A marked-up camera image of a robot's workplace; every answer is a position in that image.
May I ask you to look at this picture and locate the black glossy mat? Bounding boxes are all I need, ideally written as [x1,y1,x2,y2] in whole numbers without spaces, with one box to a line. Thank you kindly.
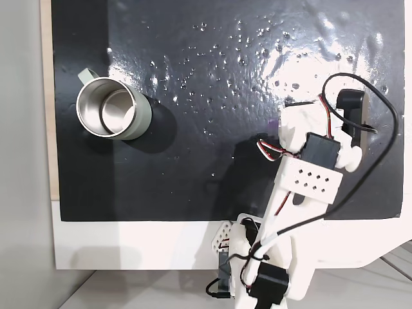
[50,0,405,222]

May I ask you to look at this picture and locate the black table clamp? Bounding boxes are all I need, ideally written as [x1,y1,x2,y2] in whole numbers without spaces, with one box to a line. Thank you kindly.
[218,250,233,290]

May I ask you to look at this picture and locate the green mug steel inside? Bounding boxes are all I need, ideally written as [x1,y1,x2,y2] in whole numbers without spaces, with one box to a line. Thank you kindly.
[75,68,153,142]

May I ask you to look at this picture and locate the beige backing sheet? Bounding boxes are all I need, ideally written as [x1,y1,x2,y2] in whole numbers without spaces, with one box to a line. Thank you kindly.
[39,0,61,202]

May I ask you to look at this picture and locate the red white black servo wire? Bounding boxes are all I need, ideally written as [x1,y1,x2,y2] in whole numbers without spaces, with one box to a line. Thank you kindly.
[317,95,342,141]

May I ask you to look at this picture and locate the black camera with mount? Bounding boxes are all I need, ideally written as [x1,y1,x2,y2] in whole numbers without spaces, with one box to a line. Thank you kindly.
[334,89,368,147]

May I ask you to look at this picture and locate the black cable at base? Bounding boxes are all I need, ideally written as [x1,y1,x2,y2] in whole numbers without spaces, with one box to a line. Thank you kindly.
[205,277,232,299]

